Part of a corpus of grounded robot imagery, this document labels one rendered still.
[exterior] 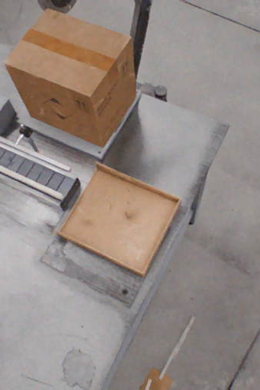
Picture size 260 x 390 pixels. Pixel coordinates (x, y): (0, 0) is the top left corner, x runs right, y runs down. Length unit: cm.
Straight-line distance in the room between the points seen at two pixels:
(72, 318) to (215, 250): 108
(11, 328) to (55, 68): 75
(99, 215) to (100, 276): 19
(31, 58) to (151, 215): 58
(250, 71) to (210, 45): 32
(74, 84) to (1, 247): 54
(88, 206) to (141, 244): 21
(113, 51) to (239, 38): 175
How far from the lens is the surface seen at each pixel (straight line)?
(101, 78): 114
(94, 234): 122
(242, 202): 219
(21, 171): 131
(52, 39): 127
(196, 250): 206
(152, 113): 141
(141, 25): 189
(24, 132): 127
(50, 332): 118
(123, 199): 125
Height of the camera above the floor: 197
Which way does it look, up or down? 65 degrees down
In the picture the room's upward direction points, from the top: 11 degrees counter-clockwise
